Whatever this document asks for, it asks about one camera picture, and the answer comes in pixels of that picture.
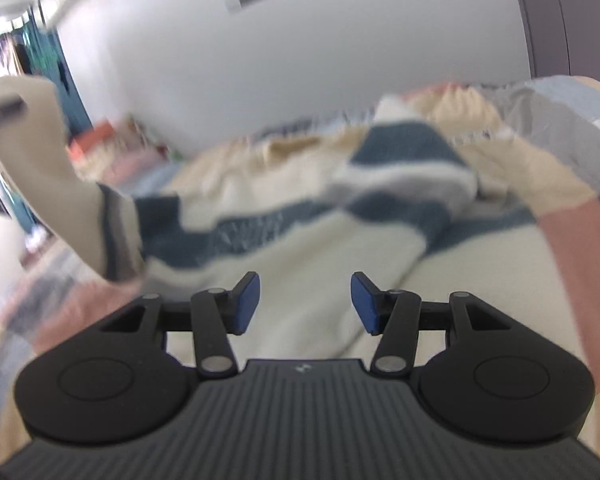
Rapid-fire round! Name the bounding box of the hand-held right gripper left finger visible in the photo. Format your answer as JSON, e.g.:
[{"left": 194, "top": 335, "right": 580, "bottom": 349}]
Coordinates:
[{"left": 100, "top": 271, "right": 261, "bottom": 378}]

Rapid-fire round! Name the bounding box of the grey wardrobe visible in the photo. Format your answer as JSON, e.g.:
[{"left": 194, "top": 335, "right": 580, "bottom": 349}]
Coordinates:
[{"left": 507, "top": 0, "right": 600, "bottom": 81}]

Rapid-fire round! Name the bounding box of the orange box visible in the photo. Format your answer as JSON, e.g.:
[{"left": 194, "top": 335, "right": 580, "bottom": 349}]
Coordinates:
[{"left": 67, "top": 122, "right": 117, "bottom": 161}]

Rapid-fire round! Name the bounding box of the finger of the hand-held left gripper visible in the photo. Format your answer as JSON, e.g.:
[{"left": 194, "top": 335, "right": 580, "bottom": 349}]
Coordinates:
[{"left": 0, "top": 96, "right": 27, "bottom": 123}]

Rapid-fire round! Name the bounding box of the patchwork bed quilt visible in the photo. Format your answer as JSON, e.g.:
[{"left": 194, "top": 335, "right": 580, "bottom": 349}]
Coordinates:
[{"left": 0, "top": 75, "right": 600, "bottom": 471}]

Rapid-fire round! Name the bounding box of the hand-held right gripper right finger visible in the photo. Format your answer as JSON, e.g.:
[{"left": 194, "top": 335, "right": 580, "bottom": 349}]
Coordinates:
[{"left": 350, "top": 271, "right": 514, "bottom": 376}]

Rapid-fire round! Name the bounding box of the cream fluffy sweater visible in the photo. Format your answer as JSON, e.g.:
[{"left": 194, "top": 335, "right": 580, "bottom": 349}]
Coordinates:
[{"left": 0, "top": 76, "right": 588, "bottom": 366}]

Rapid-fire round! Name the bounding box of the blue curtain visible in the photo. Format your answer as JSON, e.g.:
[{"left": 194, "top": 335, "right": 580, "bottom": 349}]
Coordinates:
[{"left": 0, "top": 5, "right": 93, "bottom": 231}]

